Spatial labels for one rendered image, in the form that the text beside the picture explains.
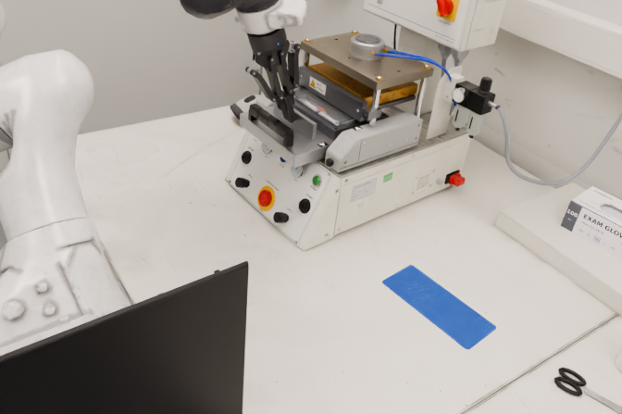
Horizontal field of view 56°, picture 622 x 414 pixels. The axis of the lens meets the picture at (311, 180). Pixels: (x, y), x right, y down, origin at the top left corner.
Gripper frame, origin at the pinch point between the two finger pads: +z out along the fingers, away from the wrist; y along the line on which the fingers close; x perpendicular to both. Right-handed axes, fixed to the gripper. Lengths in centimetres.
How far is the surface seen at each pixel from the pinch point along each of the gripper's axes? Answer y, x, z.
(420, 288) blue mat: 0.3, 39.1, 29.1
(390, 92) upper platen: -21.4, 9.7, 4.3
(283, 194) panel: 9.0, 4.3, 18.0
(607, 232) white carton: -42, 55, 35
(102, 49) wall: 6, -140, 37
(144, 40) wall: -11, -139, 42
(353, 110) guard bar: -11.4, 8.5, 4.0
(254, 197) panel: 13.3, -4.1, 22.1
